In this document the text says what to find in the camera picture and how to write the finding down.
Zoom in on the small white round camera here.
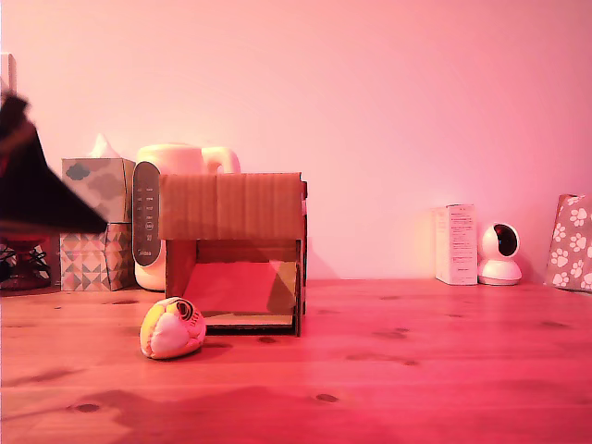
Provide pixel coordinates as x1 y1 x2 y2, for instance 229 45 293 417
477 222 524 286

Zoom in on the white wall plate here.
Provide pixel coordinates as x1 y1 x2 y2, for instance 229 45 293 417
0 53 19 96

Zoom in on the red glass footed bowl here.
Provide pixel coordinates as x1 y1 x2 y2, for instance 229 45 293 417
0 233 53 291

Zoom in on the yellow and white footbag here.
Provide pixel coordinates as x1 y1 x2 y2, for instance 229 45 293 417
140 297 208 360

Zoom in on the cream electric kettle appliance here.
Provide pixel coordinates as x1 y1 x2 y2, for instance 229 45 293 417
132 143 242 292

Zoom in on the triangle pattern tissue box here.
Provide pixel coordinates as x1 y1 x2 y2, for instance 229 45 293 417
58 222 135 292

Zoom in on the white printed carton box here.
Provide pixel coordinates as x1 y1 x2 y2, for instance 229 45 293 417
434 203 480 286

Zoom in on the small dark grey box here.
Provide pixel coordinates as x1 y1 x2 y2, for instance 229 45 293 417
49 232 62 288

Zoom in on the paw print bag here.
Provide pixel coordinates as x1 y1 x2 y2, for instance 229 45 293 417
544 193 592 292

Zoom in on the thin black cable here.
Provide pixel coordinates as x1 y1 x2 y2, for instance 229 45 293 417
0 244 53 284

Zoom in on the white paper tissue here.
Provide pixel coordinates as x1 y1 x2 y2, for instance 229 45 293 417
87 133 122 160

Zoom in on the cloud print tissue box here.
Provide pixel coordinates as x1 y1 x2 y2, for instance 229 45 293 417
61 157 138 224

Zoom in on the cardboard dice tower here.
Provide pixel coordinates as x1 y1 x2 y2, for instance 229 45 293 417
159 172 310 338

